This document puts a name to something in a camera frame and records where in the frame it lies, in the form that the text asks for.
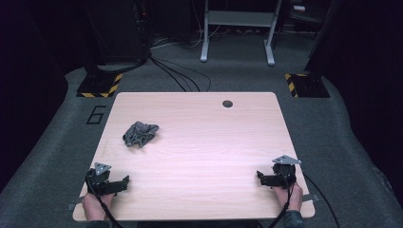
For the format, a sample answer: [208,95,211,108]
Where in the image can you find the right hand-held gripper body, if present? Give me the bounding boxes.
[272,154,302,190]

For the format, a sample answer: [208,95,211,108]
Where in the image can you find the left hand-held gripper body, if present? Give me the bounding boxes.
[85,161,112,196]

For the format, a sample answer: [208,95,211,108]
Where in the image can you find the grey towel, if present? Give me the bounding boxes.
[122,121,160,149]

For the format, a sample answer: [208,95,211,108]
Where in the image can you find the person's left hand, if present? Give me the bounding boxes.
[82,191,115,222]

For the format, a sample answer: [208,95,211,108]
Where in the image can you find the person's right hand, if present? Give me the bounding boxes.
[273,182,304,213]

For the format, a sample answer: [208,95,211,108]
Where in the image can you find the grey tape strip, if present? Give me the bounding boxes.
[301,193,320,203]
[67,201,86,212]

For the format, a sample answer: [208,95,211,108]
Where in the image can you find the black stand with striped base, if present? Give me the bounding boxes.
[76,0,124,99]
[284,0,337,99]

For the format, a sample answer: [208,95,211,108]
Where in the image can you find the black cabinet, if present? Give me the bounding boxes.
[85,0,150,65]

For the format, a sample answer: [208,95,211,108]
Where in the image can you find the left hand-held gripper black cable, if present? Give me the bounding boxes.
[85,172,125,228]

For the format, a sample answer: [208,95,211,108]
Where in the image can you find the hand-held gripper black cable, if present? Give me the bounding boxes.
[85,172,125,228]
[267,172,294,228]

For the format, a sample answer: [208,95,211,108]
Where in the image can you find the right hand-held gripper black cable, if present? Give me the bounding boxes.
[267,172,294,228]

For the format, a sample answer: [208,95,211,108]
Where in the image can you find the thin black floor cable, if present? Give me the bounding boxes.
[301,172,341,228]

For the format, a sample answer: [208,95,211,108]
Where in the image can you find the black floor cable bundle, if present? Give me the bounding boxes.
[147,52,213,93]

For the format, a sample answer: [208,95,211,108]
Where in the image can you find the white cables on floor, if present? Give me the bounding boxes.
[151,0,222,50]

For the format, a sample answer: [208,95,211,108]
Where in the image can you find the white metal desk frame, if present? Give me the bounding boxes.
[200,0,283,67]

